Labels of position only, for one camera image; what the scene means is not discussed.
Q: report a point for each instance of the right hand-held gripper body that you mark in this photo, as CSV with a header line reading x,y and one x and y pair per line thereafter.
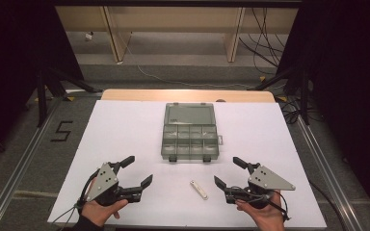
x,y
266,180

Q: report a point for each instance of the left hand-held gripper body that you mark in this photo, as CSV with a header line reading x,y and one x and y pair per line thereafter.
x,y
104,179

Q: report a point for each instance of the person's left hand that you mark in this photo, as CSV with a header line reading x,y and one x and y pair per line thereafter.
x,y
98,213

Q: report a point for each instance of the person's right hand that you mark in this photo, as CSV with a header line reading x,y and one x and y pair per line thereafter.
x,y
268,218

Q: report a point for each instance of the small white bar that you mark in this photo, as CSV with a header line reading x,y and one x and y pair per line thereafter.
x,y
199,190

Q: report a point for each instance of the white table sheet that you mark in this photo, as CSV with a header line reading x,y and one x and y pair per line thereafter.
x,y
128,134

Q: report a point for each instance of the clear plastic compartment box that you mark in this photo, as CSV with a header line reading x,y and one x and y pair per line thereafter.
x,y
189,131

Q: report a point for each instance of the black metal stand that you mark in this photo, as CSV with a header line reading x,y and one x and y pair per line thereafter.
x,y
303,96
41,99

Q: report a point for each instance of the black curtain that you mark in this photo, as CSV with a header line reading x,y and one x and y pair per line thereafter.
x,y
347,80
16,64

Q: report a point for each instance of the small white plug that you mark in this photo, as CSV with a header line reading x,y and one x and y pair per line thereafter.
x,y
88,36

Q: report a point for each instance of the light wooden shelf unit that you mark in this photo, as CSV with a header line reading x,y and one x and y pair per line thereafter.
x,y
173,19

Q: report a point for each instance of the aluminium floor rail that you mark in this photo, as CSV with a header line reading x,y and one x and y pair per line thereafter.
x,y
330,179
16,173

